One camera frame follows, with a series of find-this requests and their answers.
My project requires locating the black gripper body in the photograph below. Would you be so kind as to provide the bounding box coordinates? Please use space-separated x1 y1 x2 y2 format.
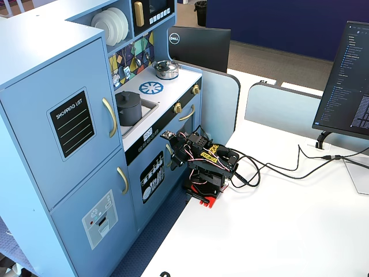
172 133 193 162

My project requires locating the blue oven door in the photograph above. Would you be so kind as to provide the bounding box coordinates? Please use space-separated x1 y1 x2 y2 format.
157 92 202 179

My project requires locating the gray toy sink basin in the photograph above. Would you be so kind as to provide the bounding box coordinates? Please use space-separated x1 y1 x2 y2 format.
119 98 160 138

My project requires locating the red table clamp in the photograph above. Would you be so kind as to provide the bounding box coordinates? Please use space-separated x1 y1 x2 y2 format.
184 178 220 209

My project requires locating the blue dishwasher door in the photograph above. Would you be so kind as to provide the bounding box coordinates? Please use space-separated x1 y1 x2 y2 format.
126 135 174 232

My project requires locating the light blue desk divider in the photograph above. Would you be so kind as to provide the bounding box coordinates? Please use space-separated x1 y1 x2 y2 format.
179 63 242 147
244 81 369 155

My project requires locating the dark gray toy pot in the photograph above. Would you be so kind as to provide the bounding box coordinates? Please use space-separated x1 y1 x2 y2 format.
115 99 143 127

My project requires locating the silver toy pot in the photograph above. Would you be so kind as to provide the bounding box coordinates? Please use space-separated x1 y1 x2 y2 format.
153 66 180 80

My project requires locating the hanging metal spatula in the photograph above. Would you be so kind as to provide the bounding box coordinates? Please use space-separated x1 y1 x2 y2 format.
122 48 132 80

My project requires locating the hanging metal strainer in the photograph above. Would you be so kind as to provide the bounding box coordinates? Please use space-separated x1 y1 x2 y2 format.
112 56 121 87

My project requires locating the hanging metal ladle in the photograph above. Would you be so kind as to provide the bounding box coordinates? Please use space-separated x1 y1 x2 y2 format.
132 43 142 68

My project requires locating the black Dell monitor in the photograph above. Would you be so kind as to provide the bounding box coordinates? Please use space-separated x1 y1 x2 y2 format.
167 25 232 74

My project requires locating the blue freezer door with dispenser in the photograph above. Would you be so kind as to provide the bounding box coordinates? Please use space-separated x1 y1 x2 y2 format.
49 148 138 277

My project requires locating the black trash bin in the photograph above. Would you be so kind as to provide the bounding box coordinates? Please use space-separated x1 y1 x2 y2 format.
194 0 208 27

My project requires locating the white toy plate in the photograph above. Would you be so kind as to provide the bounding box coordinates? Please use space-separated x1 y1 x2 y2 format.
107 7 130 41
91 13 112 47
99 9 123 44

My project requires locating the blue fridge door with chalkboard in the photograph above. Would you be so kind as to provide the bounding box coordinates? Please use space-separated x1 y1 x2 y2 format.
0 37 124 211

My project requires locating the dark blue partition panel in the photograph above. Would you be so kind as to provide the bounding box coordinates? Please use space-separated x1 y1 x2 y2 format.
205 0 369 62

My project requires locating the blue toy kitchen cabinet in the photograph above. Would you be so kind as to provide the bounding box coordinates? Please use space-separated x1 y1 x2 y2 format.
0 0 203 277

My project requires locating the monitor with lit screen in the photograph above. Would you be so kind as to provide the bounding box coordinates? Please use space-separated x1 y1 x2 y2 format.
312 20 369 141

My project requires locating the gold dishwasher door handle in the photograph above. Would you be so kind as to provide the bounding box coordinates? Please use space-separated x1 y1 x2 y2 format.
165 143 174 169

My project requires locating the gold oven door handle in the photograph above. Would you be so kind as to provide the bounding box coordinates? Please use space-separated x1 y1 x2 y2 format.
178 104 196 122

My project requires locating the gold freezer door handle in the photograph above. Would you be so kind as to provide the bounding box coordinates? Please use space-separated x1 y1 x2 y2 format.
116 166 130 196

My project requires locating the gold fridge door handle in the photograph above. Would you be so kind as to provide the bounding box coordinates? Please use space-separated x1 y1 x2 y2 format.
101 97 118 139

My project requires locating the long black cable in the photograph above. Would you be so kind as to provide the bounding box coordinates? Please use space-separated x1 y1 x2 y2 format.
227 146 369 189

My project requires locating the toy microwave with gold handle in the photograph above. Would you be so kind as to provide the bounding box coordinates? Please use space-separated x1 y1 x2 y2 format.
131 0 176 37

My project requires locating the black cable with adapter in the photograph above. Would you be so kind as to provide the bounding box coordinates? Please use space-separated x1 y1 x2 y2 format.
230 144 369 174

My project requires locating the gray monitor base plate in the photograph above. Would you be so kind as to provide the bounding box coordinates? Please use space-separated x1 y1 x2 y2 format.
342 158 369 195

